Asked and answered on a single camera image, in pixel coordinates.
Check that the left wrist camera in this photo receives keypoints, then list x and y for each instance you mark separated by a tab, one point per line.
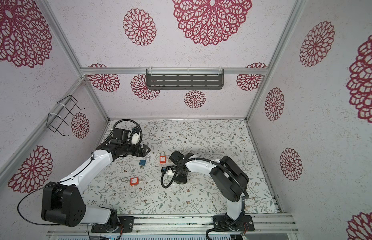
136	136

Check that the black wire wall basket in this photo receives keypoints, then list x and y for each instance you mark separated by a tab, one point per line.
67	105

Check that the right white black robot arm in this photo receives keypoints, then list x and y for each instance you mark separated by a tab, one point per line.
228	177

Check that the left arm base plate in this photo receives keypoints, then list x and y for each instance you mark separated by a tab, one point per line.
115	225

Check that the aluminium front rail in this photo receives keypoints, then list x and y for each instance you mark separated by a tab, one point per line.
186	227

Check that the red padlock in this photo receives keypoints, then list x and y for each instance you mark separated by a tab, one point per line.
162	158
132	181

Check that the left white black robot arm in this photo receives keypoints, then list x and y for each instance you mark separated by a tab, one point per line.
62	202

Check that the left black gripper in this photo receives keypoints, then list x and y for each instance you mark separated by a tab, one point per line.
138	152

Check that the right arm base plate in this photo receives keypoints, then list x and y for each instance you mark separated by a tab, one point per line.
225	224

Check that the grey slotted wall shelf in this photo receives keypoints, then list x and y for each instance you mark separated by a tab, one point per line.
185	79

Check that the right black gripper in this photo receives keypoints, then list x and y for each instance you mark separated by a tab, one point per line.
182	180

